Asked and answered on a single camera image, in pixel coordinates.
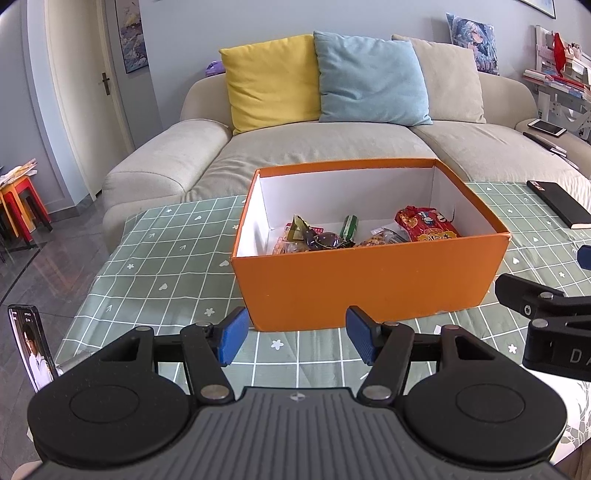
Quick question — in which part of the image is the beige sofa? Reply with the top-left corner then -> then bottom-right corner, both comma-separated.
102,34 -> 591,241

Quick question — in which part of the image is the white shelf rack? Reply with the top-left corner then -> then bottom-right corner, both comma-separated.
522,25 -> 591,141

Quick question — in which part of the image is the black remote control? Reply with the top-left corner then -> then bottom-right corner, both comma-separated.
523,131 -> 568,156

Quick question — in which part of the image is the green white snack bar packet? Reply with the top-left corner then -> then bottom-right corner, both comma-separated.
339,215 -> 360,244

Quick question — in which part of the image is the red plastic stool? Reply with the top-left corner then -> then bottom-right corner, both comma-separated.
0,176 -> 52,250

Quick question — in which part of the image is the printed figure pillow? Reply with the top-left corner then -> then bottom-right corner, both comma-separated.
445,13 -> 500,76

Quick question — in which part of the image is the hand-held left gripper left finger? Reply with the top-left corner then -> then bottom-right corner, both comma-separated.
99,307 -> 250,401

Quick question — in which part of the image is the white door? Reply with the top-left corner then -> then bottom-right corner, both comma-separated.
44,0 -> 134,201

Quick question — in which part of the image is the black notebook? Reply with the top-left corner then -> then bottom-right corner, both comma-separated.
526,180 -> 591,230

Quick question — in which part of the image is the stack of papers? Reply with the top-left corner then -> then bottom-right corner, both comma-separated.
0,158 -> 38,186

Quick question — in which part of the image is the clear orange bean snack packet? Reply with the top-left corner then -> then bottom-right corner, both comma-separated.
355,226 -> 410,247

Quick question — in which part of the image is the red chip packet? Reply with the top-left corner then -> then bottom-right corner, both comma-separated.
394,205 -> 462,244

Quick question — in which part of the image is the orange cardboard box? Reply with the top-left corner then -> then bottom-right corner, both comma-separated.
231,158 -> 512,332

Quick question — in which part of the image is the smartphone with lit screen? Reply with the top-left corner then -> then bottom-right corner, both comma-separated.
8,305 -> 58,394

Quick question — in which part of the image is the wall poster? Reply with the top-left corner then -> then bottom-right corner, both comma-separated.
115,0 -> 151,75

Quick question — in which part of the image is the stack of books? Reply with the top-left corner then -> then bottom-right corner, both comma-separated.
522,69 -> 585,100

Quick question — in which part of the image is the beige pillow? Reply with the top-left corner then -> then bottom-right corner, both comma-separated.
392,34 -> 488,125

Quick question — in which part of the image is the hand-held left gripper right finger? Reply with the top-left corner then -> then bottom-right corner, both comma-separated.
346,305 -> 502,401

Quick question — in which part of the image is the framed wall picture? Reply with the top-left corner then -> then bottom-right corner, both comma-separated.
519,0 -> 557,19

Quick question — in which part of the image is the light blue pillow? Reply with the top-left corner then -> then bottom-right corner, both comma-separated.
313,31 -> 434,127

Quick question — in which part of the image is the red ornament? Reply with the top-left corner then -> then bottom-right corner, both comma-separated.
551,32 -> 570,77

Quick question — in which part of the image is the white smartphone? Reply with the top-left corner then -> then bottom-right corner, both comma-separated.
527,119 -> 568,138

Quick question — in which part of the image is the clear purple pastry packet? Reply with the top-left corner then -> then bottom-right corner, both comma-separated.
302,231 -> 345,252

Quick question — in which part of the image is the yellow pillow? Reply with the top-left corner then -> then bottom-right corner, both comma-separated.
219,34 -> 321,136

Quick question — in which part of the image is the white phone stand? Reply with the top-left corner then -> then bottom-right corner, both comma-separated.
54,350 -> 89,376

